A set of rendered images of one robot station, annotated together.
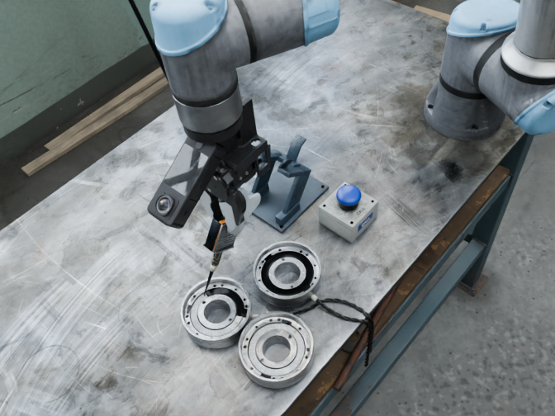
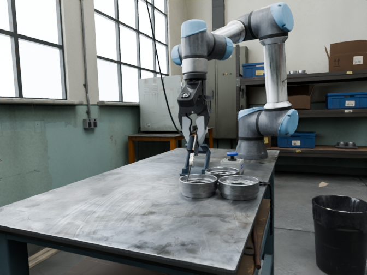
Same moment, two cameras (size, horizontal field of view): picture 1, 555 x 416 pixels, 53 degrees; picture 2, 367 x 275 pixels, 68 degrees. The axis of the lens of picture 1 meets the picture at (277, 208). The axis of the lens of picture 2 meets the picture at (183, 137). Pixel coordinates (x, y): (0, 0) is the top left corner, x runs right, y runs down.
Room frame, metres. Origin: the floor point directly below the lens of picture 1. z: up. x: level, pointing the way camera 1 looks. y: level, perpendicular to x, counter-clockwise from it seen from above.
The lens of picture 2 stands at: (-0.23, 0.45, 1.02)
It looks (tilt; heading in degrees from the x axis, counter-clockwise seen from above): 5 degrees down; 335
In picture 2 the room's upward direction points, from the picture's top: 2 degrees counter-clockwise
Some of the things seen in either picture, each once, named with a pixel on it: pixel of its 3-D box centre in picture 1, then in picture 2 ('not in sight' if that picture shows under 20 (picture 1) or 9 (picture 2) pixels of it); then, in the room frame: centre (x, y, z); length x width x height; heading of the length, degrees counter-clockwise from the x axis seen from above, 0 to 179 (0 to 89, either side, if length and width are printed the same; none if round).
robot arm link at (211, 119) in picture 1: (206, 100); (194, 68); (0.50, 0.07, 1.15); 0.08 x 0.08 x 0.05
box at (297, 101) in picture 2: not in sight; (295, 97); (2.75, -2.81, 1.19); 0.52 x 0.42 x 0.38; 43
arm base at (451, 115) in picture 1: (467, 93); (250, 146); (0.79, -0.38, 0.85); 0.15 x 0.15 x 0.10
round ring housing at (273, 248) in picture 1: (287, 276); (222, 177); (0.46, 0.00, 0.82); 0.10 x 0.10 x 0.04
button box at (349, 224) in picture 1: (350, 209); (232, 165); (0.57, -0.12, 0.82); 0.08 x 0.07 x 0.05; 133
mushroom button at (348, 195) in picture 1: (348, 201); (232, 158); (0.57, -0.12, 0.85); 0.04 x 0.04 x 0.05
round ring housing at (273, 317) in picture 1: (277, 351); (238, 187); (0.34, 0.03, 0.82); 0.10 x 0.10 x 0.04
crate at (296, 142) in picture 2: not in sight; (296, 139); (2.75, -2.83, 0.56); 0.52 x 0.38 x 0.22; 40
